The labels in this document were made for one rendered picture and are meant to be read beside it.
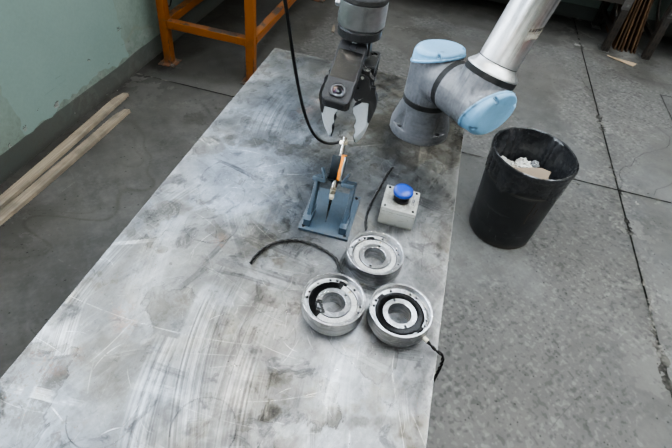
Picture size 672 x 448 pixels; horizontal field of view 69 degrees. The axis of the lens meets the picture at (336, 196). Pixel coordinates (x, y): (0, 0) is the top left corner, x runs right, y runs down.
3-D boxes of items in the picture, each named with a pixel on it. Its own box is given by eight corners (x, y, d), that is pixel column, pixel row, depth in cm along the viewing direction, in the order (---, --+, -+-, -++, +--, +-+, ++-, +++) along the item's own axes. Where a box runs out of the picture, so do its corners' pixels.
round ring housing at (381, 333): (352, 320, 81) (356, 306, 79) (392, 286, 87) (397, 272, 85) (400, 364, 77) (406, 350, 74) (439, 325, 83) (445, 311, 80)
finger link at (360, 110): (375, 128, 93) (374, 85, 87) (369, 146, 88) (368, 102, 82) (359, 127, 93) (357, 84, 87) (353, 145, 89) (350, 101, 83)
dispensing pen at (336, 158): (316, 221, 93) (336, 135, 91) (320, 217, 97) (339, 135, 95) (327, 224, 93) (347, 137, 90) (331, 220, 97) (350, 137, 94)
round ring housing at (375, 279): (406, 287, 88) (411, 273, 85) (349, 290, 86) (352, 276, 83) (393, 243, 95) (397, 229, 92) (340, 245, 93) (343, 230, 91)
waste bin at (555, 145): (538, 265, 203) (584, 190, 174) (458, 244, 207) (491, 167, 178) (535, 211, 228) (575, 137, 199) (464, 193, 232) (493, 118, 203)
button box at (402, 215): (411, 231, 98) (416, 214, 95) (377, 222, 99) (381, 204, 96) (416, 204, 104) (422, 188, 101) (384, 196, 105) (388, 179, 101)
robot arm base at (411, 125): (395, 106, 132) (402, 74, 125) (450, 119, 130) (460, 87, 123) (384, 137, 121) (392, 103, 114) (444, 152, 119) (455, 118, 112)
